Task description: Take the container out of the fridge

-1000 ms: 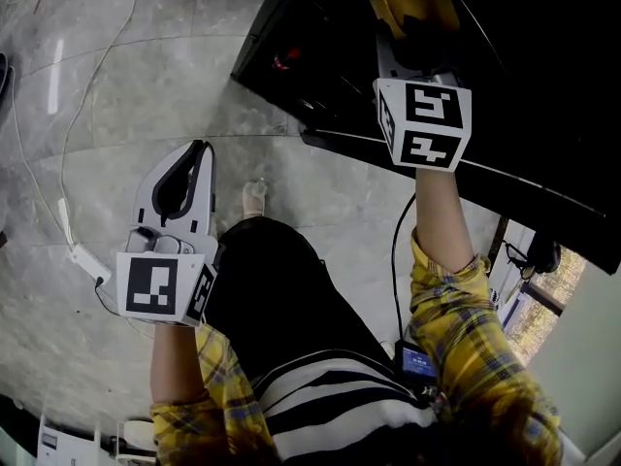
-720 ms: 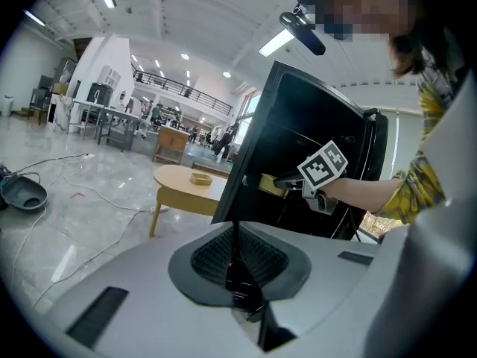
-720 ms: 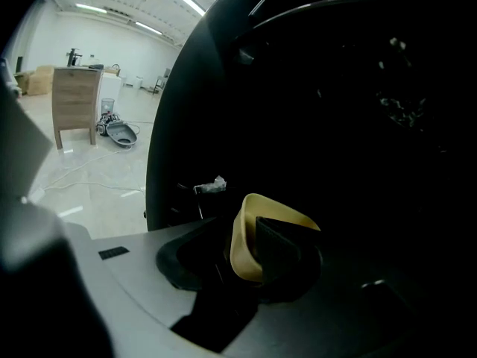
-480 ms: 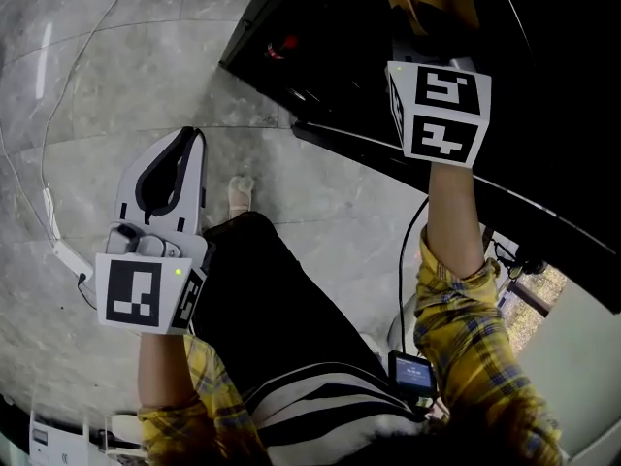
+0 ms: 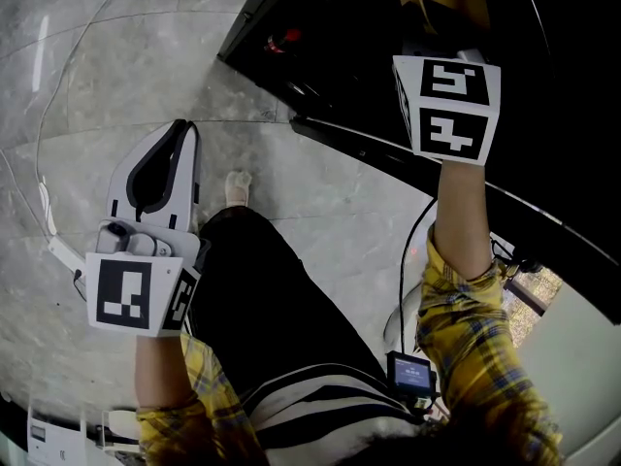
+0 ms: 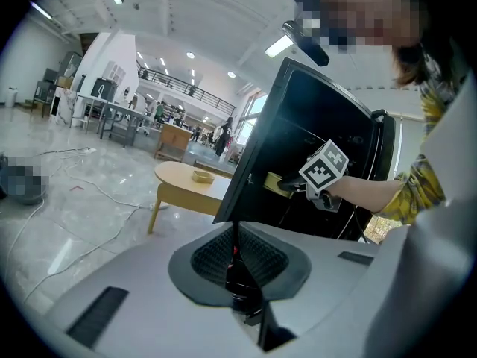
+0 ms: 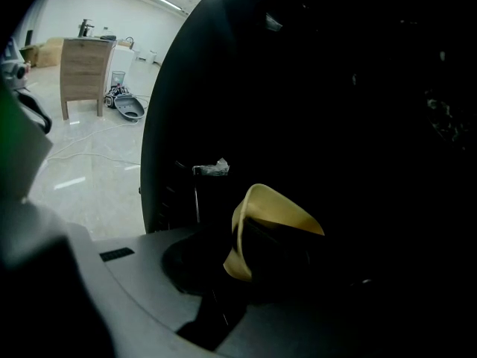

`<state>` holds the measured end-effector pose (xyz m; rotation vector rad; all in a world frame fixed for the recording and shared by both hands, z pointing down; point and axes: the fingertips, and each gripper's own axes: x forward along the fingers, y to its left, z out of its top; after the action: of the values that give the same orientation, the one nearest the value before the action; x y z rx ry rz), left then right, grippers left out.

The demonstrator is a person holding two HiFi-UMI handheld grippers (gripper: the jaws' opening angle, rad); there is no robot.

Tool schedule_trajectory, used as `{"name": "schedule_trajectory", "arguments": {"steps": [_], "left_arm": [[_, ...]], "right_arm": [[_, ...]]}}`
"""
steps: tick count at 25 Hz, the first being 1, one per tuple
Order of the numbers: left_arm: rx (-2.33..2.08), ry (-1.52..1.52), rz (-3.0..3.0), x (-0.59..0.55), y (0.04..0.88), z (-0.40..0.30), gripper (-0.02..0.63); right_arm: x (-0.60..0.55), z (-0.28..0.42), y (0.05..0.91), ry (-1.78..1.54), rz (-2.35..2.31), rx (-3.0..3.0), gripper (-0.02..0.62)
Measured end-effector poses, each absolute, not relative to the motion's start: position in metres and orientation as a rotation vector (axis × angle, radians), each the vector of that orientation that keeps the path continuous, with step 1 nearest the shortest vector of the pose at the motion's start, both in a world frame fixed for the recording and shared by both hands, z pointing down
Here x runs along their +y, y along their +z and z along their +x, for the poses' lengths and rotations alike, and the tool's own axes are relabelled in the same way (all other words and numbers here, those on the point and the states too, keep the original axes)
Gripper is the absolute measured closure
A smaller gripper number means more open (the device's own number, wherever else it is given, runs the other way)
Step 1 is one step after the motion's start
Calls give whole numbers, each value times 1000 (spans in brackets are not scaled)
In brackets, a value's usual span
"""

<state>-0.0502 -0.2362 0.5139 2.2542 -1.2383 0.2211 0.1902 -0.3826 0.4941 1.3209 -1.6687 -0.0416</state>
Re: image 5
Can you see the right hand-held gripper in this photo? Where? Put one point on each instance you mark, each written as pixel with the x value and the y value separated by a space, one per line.
pixel 451 109

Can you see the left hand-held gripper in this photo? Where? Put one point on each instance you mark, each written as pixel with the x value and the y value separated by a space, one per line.
pixel 126 289

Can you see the black glass-door cabinet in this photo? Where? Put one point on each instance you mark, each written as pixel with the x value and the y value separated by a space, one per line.
pixel 339 27

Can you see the person's right forearm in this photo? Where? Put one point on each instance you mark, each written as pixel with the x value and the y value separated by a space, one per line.
pixel 461 221

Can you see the person's left forearm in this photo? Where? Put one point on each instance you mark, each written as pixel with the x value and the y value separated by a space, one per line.
pixel 160 372

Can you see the beige shoe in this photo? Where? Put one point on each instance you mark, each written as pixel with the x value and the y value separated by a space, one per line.
pixel 238 189

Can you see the dark soda bottle red label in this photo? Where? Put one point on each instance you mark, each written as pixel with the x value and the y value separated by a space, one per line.
pixel 281 43

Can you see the black trousers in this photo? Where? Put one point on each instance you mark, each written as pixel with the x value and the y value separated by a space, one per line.
pixel 271 309

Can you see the white fan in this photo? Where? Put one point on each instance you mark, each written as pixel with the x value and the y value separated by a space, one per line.
pixel 121 425

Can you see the white appliance box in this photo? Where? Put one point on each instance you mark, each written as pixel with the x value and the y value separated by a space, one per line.
pixel 53 442

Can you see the white chair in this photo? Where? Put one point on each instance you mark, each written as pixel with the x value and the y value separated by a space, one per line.
pixel 393 323

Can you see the navy white striped shirt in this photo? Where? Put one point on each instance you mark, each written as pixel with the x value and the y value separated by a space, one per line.
pixel 315 420

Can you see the small black screen device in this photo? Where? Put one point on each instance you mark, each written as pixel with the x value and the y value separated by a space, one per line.
pixel 412 374

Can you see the yellow plaid overshirt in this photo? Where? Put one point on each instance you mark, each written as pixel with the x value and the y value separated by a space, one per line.
pixel 475 347

